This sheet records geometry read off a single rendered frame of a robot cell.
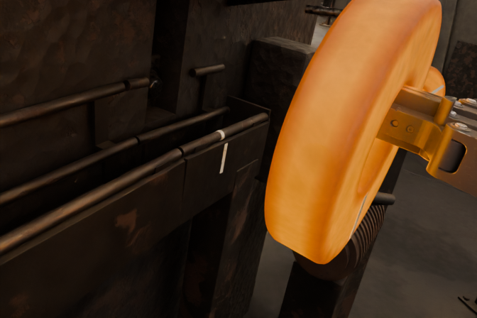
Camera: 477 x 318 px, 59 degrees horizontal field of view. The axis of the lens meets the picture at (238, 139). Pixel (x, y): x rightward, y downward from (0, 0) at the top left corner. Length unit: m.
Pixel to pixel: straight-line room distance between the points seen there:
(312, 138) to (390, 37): 0.05
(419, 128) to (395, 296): 1.35
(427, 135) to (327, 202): 0.07
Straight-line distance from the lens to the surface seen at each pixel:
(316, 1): 0.92
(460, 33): 3.14
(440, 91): 0.96
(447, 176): 0.21
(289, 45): 0.68
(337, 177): 0.18
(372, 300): 1.50
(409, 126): 0.23
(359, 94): 0.18
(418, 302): 1.59
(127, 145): 0.48
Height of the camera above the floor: 0.90
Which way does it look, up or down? 22 degrees down
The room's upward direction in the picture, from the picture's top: 11 degrees clockwise
